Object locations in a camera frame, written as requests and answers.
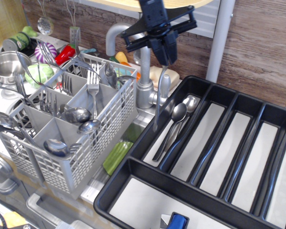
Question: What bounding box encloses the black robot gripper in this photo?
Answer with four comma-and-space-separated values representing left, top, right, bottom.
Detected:
121, 0, 197, 66

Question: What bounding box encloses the small steel spoon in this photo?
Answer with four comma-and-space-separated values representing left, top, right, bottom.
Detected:
153, 65, 168, 132

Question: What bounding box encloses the steel spoon back basket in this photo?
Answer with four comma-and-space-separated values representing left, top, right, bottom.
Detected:
104, 62, 117, 89

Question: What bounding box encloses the steel spoon basket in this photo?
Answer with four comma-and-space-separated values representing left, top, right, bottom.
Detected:
77, 119, 101, 135
43, 139, 71, 157
0, 112, 18, 128
104, 62, 117, 89

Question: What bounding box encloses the steel spoon in tray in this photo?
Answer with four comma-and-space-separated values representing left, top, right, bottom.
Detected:
164, 95, 199, 152
152, 103, 187, 162

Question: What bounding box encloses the large spoon basket centre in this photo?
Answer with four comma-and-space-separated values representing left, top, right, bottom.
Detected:
60, 107, 92, 124

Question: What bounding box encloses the steel spoon middle basket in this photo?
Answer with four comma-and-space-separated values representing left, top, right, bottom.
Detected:
77, 119, 101, 135

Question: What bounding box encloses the black cutlery tray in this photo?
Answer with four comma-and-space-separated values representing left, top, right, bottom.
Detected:
93, 76, 286, 229

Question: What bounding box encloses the grey plastic cutlery basket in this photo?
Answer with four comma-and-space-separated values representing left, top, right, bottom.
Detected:
0, 62, 137, 199

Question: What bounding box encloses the steel spoon front basket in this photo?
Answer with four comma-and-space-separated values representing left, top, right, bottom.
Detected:
43, 139, 71, 157

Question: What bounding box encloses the blue object in tray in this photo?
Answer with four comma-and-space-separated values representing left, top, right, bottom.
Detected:
160, 212, 189, 229

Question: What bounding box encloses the steel spoon left basket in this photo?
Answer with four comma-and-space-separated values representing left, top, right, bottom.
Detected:
0, 112, 18, 128

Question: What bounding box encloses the hanging steel ladle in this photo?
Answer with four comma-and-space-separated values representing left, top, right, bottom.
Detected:
133, 49, 141, 66

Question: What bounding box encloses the beige toy bread slice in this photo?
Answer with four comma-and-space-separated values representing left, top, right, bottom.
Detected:
150, 66, 180, 90

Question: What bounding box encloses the yellow toy fruit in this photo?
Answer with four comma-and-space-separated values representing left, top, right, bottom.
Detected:
115, 52, 128, 63

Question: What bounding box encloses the light wooden shelf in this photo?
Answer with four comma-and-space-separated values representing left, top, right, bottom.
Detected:
89, 0, 213, 12

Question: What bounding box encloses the grey metal faucet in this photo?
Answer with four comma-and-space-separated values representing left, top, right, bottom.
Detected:
105, 23, 158, 109

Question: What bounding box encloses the large steel fork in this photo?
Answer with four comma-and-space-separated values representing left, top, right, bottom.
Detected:
87, 70, 100, 119

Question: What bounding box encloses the hanging steel grater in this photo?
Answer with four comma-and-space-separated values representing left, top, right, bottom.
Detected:
66, 0, 81, 45

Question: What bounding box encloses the red toy pepper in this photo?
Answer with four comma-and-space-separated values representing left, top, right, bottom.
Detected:
55, 44, 76, 65

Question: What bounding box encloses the purple white toy onion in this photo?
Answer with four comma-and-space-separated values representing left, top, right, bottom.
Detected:
34, 42, 58, 63

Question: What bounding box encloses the green dish sponge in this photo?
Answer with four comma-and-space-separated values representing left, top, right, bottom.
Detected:
103, 142, 133, 176

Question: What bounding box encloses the hanging steel skimmer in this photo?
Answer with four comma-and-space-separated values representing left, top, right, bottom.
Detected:
37, 0, 54, 36

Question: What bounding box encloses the long curved steel fork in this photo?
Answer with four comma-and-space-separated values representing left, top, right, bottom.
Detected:
37, 40, 62, 70

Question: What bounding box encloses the green label tin can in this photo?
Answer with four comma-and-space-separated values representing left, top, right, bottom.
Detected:
2, 32, 31, 51

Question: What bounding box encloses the steel cooking pot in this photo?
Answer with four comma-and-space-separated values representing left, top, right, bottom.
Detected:
0, 51, 25, 84

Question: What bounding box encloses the grey metal post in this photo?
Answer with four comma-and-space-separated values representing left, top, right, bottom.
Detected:
206, 0, 235, 83

